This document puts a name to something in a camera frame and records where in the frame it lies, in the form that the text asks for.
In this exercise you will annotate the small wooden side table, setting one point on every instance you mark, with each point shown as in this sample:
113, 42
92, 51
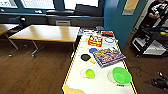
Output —
6, 28

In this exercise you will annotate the red and yellow box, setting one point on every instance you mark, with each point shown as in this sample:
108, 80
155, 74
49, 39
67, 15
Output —
95, 41

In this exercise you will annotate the dark back cushion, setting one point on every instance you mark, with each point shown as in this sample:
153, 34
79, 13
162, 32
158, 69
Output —
88, 10

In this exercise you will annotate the black wheeled cart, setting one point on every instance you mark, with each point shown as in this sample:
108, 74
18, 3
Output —
146, 46

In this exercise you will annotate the colourful board game box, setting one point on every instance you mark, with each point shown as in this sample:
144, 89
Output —
108, 56

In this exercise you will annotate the yellow wall sign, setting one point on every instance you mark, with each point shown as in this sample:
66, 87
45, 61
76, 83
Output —
130, 6

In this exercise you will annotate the small blue disc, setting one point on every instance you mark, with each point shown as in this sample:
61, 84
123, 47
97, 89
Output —
93, 50

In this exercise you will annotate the long light wooden table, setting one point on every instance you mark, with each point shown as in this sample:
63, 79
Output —
46, 33

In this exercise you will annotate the person in dark clothes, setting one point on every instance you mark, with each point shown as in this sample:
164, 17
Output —
158, 13

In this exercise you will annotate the small grey item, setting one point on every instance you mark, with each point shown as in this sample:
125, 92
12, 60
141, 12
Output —
100, 28

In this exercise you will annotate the dark office chair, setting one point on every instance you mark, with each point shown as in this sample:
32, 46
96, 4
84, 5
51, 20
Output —
16, 21

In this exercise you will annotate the red and black item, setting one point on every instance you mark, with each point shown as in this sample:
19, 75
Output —
107, 33

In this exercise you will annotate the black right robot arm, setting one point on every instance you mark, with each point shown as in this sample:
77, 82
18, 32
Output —
160, 81

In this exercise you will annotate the white table with items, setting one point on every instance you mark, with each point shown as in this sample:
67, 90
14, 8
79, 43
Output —
100, 85

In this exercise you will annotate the bright office window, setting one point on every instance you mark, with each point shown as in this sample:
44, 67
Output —
38, 4
70, 4
8, 3

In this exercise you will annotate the green plate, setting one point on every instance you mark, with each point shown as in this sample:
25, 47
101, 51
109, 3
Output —
121, 75

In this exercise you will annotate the small yellow-green bowl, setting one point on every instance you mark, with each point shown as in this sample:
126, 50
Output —
90, 73

